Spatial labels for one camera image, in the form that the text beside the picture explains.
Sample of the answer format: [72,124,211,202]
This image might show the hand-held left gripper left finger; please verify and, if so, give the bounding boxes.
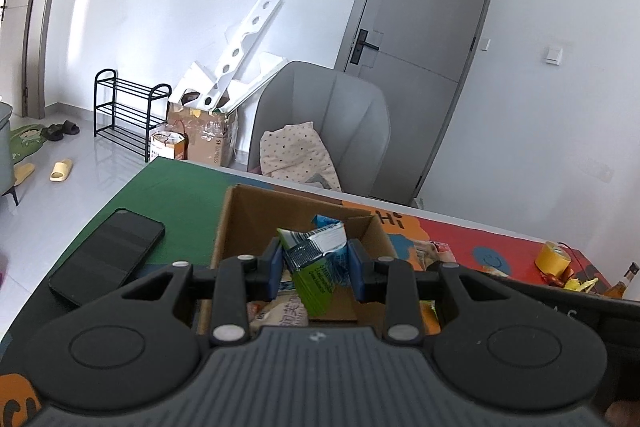
[82,238,285,348]

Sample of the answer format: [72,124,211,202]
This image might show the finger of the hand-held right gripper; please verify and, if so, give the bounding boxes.
[495,279,532,302]

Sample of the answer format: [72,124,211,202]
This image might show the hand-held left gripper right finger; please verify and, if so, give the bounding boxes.
[348,239,546,348]

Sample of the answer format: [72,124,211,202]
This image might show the green snack packet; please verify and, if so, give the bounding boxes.
[276,222,351,319]

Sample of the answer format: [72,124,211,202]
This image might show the large white snack packet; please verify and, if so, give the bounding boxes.
[248,294,310,333]

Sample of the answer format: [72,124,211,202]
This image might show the cardboard box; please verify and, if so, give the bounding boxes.
[197,183,443,335]

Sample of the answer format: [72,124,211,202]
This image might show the blue snack packet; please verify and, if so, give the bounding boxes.
[311,213,346,230]

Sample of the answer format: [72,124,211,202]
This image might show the person's right hand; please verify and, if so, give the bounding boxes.
[605,399,640,427]

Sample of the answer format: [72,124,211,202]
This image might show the amber glass bottle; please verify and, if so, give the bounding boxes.
[605,262,640,300]

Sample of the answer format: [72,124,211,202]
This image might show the yellow tape roll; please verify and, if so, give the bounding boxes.
[534,241,572,277]

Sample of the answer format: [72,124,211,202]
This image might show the yellow crumpled wrapper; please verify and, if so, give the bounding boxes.
[565,274,601,293]

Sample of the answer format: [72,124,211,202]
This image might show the white dotted cushion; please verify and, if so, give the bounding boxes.
[260,122,343,192]

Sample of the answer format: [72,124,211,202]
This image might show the brown floor carton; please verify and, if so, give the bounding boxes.
[166,102,238,168]

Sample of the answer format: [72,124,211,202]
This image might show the paper bag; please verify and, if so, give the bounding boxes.
[149,131,190,164]

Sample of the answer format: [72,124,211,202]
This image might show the grey chair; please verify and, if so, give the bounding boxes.
[246,61,392,198]

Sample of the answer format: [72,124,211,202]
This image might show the black smartphone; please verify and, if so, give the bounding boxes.
[48,207,167,307]

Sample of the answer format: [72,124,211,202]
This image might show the white foam packing piece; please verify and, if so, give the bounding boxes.
[167,52,286,112]

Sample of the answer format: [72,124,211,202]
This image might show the black shoe rack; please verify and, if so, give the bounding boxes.
[93,69,172,162]

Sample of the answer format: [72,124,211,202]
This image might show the white foam board with holes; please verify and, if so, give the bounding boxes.
[200,0,283,110]

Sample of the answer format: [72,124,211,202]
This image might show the yellow slipper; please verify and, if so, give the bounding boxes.
[49,159,74,182]
[12,163,37,186]

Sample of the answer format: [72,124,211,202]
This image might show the dark slippers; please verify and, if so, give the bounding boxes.
[40,119,81,142]

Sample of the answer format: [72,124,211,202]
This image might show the green floor rug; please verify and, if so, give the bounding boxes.
[7,123,48,165]

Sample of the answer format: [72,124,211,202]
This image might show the grey sofa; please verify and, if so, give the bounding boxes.
[0,102,21,206]

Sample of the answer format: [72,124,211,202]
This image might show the grey interior door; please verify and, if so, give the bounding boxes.
[0,0,81,120]

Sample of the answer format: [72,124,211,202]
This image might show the black door handle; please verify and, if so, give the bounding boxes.
[351,28,383,65]

